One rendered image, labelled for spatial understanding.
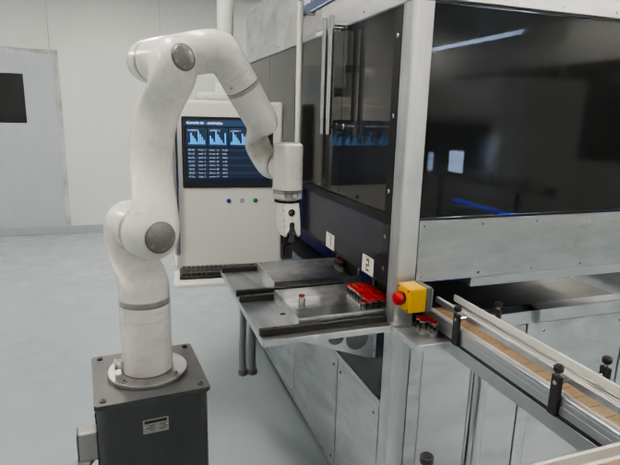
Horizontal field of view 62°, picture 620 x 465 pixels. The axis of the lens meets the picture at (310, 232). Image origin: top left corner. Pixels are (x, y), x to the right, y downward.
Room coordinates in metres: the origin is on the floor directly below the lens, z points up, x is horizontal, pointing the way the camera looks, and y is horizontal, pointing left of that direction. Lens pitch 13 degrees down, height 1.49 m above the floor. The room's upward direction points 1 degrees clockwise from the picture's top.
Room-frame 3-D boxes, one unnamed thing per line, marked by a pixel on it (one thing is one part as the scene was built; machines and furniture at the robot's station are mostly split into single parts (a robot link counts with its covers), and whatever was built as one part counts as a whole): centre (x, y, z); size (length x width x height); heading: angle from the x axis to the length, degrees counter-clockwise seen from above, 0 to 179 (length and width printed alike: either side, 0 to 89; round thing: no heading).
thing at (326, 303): (1.59, -0.09, 0.90); 0.34 x 0.26 x 0.04; 110
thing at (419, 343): (1.40, -0.35, 0.87); 0.14 x 0.13 x 0.02; 109
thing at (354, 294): (1.62, -0.17, 0.90); 0.18 x 0.02 x 0.05; 20
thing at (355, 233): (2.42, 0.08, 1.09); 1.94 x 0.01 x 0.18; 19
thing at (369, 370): (2.44, 0.09, 0.73); 1.98 x 0.01 x 0.25; 19
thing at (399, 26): (1.53, -0.23, 1.40); 0.04 x 0.01 x 0.80; 19
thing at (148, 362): (1.18, 0.40, 0.95); 0.19 x 0.19 x 0.18
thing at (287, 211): (1.46, 0.07, 1.21); 0.10 x 0.08 x 0.11; 19
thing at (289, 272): (1.92, 0.01, 0.90); 0.34 x 0.26 x 0.04; 109
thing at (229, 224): (2.39, 0.40, 1.19); 0.50 x 0.19 x 0.78; 104
